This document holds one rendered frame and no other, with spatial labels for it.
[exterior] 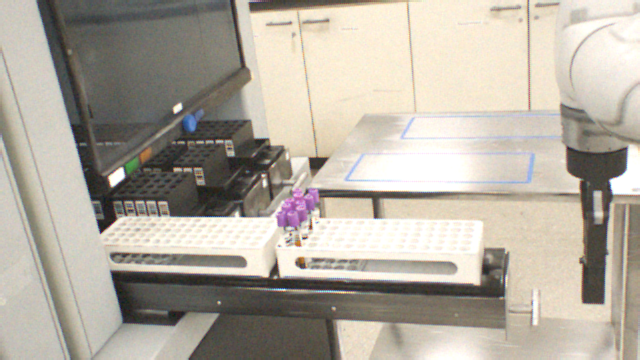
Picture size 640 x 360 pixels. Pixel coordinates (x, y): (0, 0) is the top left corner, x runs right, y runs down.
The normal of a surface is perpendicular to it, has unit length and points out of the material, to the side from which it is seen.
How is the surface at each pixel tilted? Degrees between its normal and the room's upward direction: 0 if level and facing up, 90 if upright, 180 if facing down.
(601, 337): 0
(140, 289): 90
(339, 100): 90
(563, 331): 0
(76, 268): 90
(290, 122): 90
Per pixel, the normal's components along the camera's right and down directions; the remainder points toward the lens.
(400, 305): -0.26, 0.40
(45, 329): 0.96, 0.00
